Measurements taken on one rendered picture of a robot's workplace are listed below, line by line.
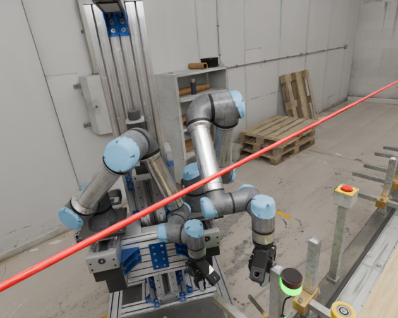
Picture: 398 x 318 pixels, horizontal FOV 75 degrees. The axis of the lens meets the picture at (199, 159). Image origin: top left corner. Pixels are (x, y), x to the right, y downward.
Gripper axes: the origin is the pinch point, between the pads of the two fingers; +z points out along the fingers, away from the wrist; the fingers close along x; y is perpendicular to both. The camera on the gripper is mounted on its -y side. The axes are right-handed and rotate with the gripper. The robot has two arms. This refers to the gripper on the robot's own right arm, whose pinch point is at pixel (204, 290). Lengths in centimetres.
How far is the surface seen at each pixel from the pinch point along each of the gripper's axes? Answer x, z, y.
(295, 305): -19.8, -0.9, -32.4
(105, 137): -56, -12, 229
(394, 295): -44, -7, -59
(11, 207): 52, 30, 230
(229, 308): 0.7, -3.3, -15.4
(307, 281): -27.1, -9.2, -33.4
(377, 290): -42, -7, -54
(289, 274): -4, -35, -38
